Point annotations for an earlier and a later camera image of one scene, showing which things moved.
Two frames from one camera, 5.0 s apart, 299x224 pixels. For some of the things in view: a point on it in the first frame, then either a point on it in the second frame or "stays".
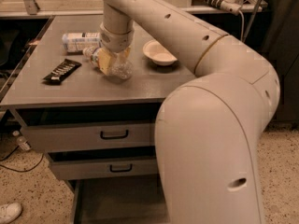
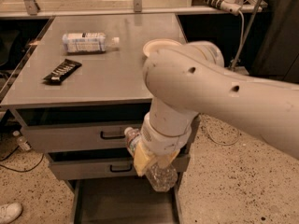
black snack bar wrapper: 64,68 stays
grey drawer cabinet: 93,112 stays
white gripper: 117,41 → 163,140
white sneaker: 9,212 stays
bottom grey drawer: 130,200 stays
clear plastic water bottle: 120,67 → 160,177
